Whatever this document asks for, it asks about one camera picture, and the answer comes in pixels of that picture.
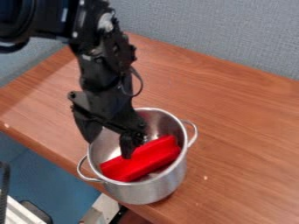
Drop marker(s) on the white device with black edge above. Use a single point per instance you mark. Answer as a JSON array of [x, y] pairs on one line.
[[16, 213]]

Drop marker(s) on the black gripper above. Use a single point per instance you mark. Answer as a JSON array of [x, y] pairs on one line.
[[107, 109]]

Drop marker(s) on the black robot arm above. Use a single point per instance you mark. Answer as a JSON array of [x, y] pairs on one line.
[[86, 25]]

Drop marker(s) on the white table bracket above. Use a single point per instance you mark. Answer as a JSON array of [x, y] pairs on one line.
[[106, 211]]

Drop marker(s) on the red block object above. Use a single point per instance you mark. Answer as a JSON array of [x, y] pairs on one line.
[[149, 158]]

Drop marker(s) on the stainless steel metal pot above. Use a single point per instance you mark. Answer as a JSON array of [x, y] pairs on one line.
[[158, 184]]

